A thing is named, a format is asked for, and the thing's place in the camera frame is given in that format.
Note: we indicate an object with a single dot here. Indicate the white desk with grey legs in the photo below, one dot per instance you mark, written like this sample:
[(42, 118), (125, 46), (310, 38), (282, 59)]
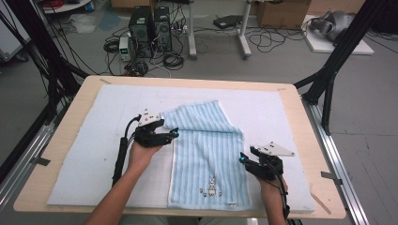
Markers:
[(191, 37)]

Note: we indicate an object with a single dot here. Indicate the black computer tower with fan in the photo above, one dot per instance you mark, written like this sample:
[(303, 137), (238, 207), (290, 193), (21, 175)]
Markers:
[(163, 29)]

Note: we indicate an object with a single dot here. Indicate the white foam mat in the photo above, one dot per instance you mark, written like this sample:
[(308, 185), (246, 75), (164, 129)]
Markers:
[(94, 150)]

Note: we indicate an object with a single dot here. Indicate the person's right hand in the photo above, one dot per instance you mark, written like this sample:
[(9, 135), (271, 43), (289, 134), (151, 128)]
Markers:
[(272, 189)]

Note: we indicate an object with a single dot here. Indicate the grey rounded device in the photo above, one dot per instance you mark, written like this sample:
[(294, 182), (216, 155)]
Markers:
[(336, 23)]

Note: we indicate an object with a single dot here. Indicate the black computer tower with label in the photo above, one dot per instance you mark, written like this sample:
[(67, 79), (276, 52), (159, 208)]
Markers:
[(140, 28)]

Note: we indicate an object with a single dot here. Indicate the blue striped towel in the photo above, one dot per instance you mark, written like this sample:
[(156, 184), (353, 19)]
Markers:
[(206, 156)]

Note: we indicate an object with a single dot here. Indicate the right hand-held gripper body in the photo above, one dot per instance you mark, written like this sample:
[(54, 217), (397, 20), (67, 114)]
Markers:
[(266, 167)]

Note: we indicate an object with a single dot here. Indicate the grey tape strip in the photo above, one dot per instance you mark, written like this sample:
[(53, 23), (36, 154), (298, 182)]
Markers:
[(331, 177), (40, 161)]

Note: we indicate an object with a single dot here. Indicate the person's left hand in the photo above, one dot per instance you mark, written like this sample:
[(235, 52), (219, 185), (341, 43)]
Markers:
[(140, 157)]

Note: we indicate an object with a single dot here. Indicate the flat black device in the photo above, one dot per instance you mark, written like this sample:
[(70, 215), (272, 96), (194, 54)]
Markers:
[(228, 21)]

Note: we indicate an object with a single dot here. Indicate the aluminium rail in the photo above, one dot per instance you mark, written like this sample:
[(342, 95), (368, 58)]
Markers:
[(22, 162), (341, 175)]

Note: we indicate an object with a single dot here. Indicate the open cardboard box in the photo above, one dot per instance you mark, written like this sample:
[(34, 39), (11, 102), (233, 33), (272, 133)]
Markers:
[(281, 14)]

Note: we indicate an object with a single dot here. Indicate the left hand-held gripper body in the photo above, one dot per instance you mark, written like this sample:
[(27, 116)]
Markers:
[(148, 137)]

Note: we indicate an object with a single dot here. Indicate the clear plastic bag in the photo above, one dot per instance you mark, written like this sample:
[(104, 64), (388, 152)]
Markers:
[(82, 23)]

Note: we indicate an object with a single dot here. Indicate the white floor board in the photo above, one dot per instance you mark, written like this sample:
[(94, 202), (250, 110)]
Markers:
[(359, 48)]

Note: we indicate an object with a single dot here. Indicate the thin wooden stick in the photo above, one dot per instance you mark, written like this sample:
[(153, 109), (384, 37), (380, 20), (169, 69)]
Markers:
[(320, 202)]

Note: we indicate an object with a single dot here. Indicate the white power supply unit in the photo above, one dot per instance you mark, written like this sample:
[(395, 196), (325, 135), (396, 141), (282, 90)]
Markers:
[(124, 48)]

